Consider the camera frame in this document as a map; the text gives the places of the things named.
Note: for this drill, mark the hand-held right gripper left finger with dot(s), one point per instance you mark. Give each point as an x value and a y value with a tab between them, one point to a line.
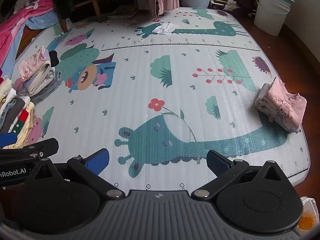
97	160

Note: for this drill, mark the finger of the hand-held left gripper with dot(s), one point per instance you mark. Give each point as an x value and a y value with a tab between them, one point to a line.
47	147
7	138

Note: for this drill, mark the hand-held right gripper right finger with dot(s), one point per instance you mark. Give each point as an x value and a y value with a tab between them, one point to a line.
217	162

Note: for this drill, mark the pile of mixed clothes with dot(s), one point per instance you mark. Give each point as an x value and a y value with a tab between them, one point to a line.
17	110

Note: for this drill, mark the folded grey garment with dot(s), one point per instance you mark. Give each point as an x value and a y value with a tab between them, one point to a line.
47	92

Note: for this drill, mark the folded beige garment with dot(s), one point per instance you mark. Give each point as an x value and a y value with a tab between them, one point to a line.
41	78

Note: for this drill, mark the folded pink floral garment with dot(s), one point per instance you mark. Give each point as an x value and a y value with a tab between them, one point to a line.
35	62

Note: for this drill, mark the printed animal play mat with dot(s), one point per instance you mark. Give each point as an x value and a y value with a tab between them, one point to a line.
140	90

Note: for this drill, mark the folded pink printed garment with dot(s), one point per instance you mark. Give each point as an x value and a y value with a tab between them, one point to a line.
282	105

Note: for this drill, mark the black socks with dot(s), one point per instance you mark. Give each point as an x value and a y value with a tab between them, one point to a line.
53	58

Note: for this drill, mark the clear plastic bag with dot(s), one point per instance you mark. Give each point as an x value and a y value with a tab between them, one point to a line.
308	212

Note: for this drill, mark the pink and blue blanket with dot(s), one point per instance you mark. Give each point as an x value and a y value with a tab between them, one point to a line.
15	27

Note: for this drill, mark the crumpled white paper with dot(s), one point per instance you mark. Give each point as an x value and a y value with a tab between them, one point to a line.
165	28

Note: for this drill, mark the stack of magazines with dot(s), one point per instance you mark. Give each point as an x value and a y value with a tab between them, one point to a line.
122	13

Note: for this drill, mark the wooden chair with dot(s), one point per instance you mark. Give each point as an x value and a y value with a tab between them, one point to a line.
92	0

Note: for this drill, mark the white bucket with teal rim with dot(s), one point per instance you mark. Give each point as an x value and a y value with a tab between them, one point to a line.
271	15

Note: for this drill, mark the white cloth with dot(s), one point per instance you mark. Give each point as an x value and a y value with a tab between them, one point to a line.
232	5

